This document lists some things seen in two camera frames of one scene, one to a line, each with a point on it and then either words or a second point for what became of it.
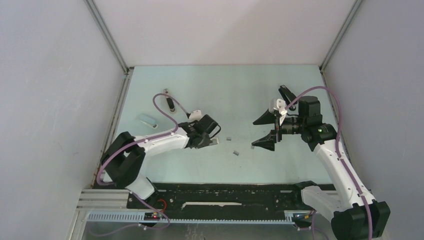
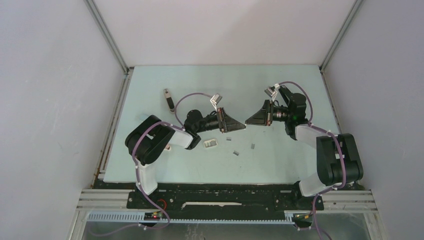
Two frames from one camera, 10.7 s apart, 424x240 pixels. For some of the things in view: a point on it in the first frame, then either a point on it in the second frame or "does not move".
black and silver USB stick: x=170 y=103 does not move
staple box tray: x=215 y=141 does not move
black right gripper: x=267 y=142 to x=263 y=117
